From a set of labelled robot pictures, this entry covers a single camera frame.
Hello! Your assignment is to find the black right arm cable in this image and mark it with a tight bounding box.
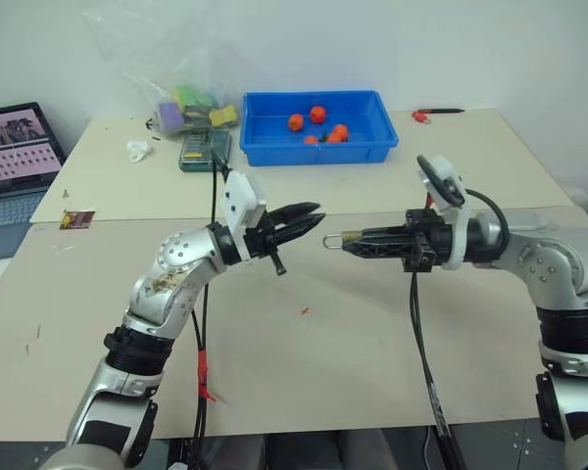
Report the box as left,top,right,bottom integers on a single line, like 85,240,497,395
408,155,511,470

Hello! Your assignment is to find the purple block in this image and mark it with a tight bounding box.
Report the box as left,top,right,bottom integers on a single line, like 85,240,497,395
157,100,185,133

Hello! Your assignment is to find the brass padlock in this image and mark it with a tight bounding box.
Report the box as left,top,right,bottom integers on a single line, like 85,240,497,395
322,229,363,250

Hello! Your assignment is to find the yellow block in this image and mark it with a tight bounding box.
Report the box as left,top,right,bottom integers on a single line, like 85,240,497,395
209,106,239,128

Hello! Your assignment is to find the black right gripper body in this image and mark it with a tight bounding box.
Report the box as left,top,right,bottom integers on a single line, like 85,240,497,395
402,208,454,274

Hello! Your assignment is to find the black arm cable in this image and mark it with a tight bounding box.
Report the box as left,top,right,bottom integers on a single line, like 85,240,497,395
408,155,511,470
191,149,232,445

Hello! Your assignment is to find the white crumpled paper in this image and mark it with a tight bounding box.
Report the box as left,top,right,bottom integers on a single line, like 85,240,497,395
126,139,156,164

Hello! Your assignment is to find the blue plastic bin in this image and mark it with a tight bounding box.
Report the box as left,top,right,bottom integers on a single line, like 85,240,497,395
239,89,401,167

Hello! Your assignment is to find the red tape on cable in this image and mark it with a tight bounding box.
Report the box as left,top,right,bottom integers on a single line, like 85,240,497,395
197,349,218,404

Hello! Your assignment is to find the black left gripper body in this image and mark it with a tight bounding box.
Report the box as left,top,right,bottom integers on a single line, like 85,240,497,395
246,211,289,277

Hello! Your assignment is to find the green tool case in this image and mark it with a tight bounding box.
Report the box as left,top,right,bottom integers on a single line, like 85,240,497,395
177,127,233,173

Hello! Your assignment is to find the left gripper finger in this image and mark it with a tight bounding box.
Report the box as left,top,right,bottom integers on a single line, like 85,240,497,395
275,212,328,243
272,201,323,228

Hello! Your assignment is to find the open laptop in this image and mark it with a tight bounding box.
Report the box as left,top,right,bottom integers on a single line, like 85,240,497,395
0,101,69,263

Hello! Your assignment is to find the small red gold card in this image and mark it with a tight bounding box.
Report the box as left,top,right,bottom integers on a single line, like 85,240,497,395
60,210,97,231

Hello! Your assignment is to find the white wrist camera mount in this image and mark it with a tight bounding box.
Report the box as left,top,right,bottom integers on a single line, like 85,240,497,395
422,155,472,271
222,170,269,261

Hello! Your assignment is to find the green block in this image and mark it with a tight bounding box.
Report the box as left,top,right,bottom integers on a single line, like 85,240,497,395
173,84,203,107

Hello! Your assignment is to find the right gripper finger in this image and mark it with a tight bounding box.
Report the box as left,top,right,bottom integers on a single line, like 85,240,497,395
343,224,410,243
344,240,410,260

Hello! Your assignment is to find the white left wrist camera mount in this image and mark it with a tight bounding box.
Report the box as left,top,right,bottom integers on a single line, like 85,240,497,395
222,170,269,261

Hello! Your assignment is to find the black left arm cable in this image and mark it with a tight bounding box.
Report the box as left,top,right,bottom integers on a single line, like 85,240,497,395
191,149,232,445

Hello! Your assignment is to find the clear plastic bag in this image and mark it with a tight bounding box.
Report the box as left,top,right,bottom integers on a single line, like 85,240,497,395
82,9,242,134

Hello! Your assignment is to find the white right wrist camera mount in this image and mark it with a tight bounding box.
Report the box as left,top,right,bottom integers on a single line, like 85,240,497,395
422,155,472,271

